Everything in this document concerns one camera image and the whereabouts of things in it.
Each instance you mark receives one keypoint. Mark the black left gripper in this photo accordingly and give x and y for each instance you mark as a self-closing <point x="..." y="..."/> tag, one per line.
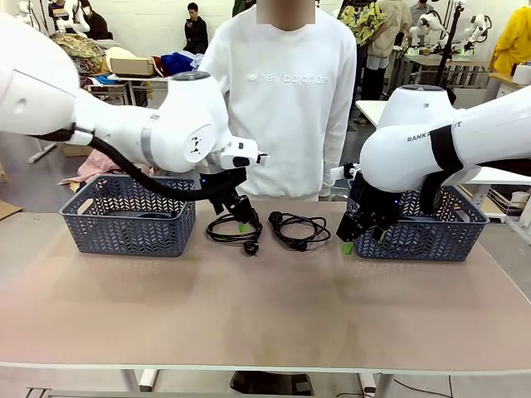
<point x="222" y="186"/>

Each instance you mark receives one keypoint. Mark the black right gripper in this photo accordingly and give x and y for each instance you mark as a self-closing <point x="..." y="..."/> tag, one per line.
<point x="373" y="199"/>

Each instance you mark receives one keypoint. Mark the person's left forearm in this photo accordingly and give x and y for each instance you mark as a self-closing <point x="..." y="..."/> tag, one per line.
<point x="338" y="145"/>

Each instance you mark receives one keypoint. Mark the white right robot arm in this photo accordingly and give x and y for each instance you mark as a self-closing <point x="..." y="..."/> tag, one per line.
<point x="398" y="157"/>

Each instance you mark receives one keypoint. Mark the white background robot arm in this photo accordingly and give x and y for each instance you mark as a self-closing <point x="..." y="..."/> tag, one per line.
<point x="427" y="22"/>
<point x="477" y="27"/>

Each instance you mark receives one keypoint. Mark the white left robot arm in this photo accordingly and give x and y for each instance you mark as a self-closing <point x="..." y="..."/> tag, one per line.
<point x="186" y="124"/>

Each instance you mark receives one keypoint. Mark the grey plastic lattice basket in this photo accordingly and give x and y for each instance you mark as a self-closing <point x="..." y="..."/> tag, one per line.
<point x="415" y="244"/>
<point x="124" y="236"/>

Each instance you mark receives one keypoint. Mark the white background table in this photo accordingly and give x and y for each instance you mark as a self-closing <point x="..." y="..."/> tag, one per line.
<point x="369" y="112"/>

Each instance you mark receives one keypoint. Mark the pink cloth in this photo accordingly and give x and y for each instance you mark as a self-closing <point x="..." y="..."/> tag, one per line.
<point x="99" y="166"/>

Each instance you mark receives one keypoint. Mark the white table leg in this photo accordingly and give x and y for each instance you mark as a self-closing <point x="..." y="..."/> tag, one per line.
<point x="147" y="379"/>
<point x="371" y="381"/>

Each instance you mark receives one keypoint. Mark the blue cloth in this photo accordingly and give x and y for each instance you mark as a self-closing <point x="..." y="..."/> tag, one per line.
<point x="180" y="62"/>

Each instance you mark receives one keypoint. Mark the person in white sweatshirt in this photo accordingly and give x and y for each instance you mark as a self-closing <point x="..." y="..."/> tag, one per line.
<point x="282" y="54"/>

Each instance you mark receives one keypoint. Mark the cardboard box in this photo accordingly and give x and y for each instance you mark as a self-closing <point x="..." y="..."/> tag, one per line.
<point x="132" y="66"/>

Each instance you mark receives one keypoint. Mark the seated man in black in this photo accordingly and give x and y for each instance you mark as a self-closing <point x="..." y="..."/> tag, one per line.
<point x="195" y="29"/>

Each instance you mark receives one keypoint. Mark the person in beige jacket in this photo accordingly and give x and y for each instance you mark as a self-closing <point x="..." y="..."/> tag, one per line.
<point x="394" y="25"/>

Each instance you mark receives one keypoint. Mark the person in floral shirt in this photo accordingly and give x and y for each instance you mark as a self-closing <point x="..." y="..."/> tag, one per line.
<point x="359" y="20"/>

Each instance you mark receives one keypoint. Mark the black tripod pole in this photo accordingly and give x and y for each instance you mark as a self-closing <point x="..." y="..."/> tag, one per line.
<point x="450" y="37"/>

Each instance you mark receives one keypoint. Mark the patterned clothes pile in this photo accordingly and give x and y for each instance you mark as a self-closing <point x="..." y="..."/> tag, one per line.
<point x="79" y="47"/>

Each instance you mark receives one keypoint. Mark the masked person in black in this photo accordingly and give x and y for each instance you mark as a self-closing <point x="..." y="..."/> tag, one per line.
<point x="97" y="25"/>

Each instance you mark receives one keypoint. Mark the person in yellow jacket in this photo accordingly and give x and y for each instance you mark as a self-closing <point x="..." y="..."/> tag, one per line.
<point x="516" y="41"/>

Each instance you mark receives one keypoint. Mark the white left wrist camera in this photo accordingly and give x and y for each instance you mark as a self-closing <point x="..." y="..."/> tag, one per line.
<point x="240" y="155"/>

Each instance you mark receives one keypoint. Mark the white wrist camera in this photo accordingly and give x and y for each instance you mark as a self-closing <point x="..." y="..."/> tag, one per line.
<point x="346" y="170"/>
<point x="240" y="155"/>

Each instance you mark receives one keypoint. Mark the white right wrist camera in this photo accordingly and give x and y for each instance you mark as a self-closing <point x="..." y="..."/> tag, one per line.
<point x="346" y="170"/>

